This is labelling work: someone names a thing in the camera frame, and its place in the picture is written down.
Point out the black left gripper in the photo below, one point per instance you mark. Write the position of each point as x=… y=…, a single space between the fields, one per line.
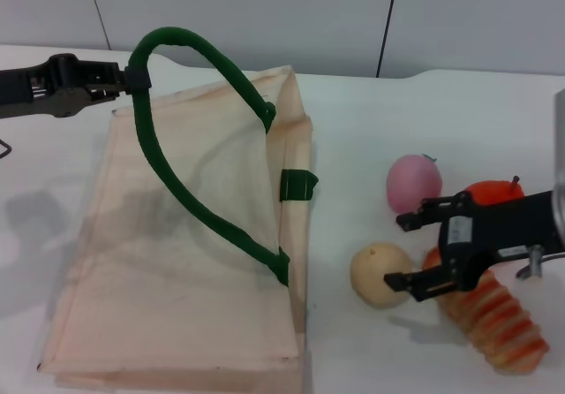
x=53 y=89

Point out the pink peach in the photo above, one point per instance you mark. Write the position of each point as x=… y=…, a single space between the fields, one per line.
x=412 y=182

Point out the silver metal mount bolt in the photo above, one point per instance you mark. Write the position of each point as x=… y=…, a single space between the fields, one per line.
x=535 y=263

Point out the orange striped shrimp toy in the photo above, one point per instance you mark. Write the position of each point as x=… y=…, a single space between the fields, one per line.
x=499 y=323

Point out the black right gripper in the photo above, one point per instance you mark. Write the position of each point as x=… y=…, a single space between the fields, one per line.
x=499 y=226

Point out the beige round fruit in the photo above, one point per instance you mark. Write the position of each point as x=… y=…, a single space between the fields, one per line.
x=371 y=275

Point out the red orange persimmon fruit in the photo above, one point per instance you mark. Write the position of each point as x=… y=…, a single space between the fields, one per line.
x=490 y=191

